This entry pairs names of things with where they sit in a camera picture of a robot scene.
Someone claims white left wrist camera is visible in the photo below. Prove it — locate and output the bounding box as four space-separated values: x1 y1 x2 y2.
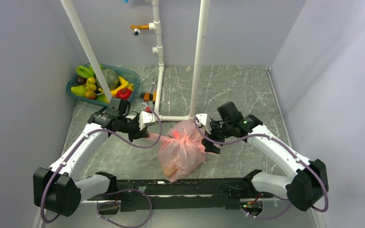
139 111 156 131

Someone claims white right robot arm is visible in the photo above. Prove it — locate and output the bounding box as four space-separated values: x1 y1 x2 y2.
194 102 329 212

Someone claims silver wrench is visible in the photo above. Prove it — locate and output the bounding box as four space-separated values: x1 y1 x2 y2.
139 81 156 110

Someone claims dark plum fake fruit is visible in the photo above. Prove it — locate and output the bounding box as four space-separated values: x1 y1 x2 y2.
75 76 87 86

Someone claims yellow banana in basket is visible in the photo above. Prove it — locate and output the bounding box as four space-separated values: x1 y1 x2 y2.
110 76 134 97

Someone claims green melon fake fruit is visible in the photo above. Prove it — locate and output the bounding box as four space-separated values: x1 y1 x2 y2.
101 68 119 90

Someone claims yellow banana bunch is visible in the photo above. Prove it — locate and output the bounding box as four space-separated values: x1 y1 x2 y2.
84 77 97 91

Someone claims white pvc pipe assembly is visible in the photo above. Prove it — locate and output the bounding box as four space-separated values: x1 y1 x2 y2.
146 0 189 122

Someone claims white left slanted pole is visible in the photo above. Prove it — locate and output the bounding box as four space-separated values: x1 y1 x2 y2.
60 0 113 101

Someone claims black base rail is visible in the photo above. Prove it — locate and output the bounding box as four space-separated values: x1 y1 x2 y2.
89 178 272 212

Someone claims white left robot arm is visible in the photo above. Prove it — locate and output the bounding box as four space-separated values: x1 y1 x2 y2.
33 98 156 223

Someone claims green banana bunch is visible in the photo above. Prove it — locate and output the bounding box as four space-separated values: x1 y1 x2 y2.
76 65 95 79

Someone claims small orange fake fruit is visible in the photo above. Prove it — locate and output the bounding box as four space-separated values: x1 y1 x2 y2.
85 90 97 100

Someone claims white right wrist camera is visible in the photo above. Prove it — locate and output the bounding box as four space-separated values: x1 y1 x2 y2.
195 114 211 133

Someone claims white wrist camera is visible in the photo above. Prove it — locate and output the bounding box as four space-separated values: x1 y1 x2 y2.
139 111 156 131
195 114 211 133

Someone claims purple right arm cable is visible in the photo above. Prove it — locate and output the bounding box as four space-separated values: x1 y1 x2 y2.
193 117 329 213

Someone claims pink peach-print plastic bag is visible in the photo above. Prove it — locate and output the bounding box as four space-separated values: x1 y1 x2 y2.
149 121 206 182

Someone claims green mango fake fruit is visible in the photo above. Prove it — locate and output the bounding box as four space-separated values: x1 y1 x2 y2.
70 85 88 97

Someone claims orange faucet valve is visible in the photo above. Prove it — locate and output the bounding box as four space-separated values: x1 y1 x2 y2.
130 24 150 37

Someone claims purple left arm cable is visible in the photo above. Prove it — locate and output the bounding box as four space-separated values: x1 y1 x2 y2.
39 108 163 224

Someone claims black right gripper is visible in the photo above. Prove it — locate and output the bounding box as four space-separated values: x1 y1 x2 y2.
202 119 233 154

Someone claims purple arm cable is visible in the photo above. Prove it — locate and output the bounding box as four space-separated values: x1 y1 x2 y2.
193 117 329 213
39 108 163 224

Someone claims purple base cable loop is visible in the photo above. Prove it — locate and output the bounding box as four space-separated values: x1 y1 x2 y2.
96 189 153 228

